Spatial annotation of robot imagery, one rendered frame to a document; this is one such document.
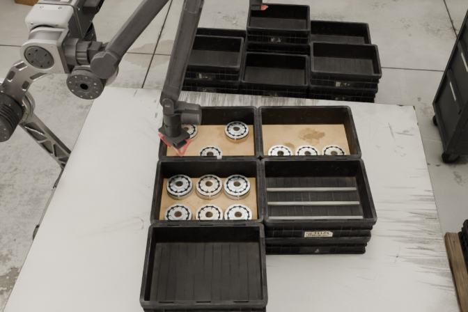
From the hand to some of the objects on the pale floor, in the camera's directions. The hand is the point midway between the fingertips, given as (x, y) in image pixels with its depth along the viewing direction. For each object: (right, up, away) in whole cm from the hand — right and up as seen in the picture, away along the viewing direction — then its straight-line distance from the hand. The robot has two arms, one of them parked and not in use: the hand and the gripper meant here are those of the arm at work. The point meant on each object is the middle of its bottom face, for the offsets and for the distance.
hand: (176, 149), depth 183 cm
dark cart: (+180, -1, +146) cm, 232 cm away
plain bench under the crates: (+23, -80, +70) cm, 109 cm away
